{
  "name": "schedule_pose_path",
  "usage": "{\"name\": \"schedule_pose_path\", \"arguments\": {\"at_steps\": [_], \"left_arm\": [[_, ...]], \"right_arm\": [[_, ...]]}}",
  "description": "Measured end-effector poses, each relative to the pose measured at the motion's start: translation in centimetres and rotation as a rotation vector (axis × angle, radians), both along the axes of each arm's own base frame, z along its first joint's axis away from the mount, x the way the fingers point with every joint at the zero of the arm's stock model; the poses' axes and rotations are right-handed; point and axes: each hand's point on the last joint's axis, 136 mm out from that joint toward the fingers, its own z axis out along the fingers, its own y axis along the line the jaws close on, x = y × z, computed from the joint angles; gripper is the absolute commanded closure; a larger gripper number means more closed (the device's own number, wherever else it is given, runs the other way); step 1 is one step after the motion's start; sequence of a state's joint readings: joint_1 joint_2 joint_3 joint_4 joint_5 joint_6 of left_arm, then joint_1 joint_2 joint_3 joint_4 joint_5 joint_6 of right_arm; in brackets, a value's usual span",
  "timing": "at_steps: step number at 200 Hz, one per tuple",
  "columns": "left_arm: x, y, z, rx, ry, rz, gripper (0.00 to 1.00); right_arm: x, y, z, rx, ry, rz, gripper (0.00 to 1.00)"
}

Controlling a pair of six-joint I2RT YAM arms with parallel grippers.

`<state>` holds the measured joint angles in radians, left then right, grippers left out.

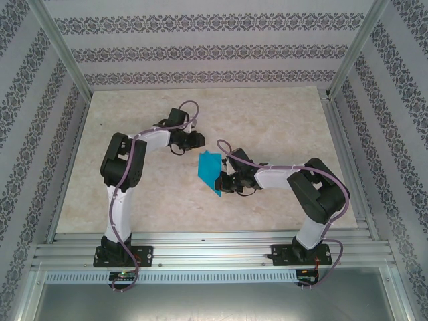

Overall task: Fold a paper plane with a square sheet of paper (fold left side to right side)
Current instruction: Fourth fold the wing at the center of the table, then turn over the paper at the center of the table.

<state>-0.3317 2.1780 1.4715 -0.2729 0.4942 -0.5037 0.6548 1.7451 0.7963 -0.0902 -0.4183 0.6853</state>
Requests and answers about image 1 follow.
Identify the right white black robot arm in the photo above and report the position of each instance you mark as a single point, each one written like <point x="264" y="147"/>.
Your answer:
<point x="274" y="174"/>

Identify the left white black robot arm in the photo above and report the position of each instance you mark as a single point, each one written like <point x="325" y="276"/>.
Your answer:
<point x="120" y="207"/>

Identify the small circuit board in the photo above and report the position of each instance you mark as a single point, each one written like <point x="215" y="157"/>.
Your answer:
<point x="306" y="279"/>
<point x="123" y="275"/>

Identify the aluminium mounting rail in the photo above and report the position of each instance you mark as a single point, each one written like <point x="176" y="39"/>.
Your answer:
<point x="214" y="250"/>

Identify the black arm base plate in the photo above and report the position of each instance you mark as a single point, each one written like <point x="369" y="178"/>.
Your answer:
<point x="145" y="255"/>
<point x="279" y="255"/>

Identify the aluminium frame post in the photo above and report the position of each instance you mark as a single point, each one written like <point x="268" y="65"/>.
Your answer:
<point x="60" y="43"/>
<point x="359" y="43"/>

